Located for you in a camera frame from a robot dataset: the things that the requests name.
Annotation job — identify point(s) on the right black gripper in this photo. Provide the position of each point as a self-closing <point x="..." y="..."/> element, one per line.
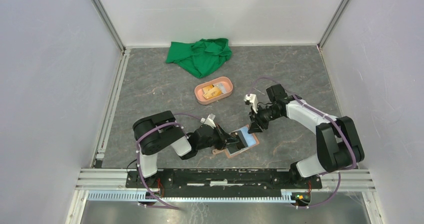
<point x="254" y="127"/>

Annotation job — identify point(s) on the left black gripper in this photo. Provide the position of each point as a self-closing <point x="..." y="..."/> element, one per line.
<point x="223" y="137"/>

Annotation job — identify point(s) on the brown leather card holder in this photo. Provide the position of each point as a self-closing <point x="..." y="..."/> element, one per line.
<point x="231" y="150"/>

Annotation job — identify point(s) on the pink oval tray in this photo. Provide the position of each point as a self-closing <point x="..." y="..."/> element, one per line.
<point x="199" y="93"/>

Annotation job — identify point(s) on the black card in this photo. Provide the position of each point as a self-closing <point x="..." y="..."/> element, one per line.
<point x="242" y="143"/>

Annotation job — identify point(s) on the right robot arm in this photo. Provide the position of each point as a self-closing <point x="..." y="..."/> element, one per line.
<point x="337" y="141"/>

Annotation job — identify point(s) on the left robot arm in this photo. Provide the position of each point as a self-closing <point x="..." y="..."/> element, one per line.
<point x="159" y="131"/>

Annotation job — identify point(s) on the gold card in tray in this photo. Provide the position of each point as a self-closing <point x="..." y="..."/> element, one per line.
<point x="210" y="92"/>

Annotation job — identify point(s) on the silver card in tray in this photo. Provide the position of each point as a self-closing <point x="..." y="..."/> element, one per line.
<point x="221" y="87"/>

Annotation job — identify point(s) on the green cloth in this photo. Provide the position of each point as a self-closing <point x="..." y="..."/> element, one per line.
<point x="200" y="58"/>

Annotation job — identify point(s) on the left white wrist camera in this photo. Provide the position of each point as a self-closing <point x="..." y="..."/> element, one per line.
<point x="209" y="121"/>

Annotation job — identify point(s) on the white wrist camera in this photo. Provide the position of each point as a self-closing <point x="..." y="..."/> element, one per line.
<point x="251" y="99"/>
<point x="209" y="121"/>

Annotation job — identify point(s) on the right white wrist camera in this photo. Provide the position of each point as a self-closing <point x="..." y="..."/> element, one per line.
<point x="251" y="99"/>

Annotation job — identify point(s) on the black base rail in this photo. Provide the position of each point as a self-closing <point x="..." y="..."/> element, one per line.
<point x="257" y="182"/>

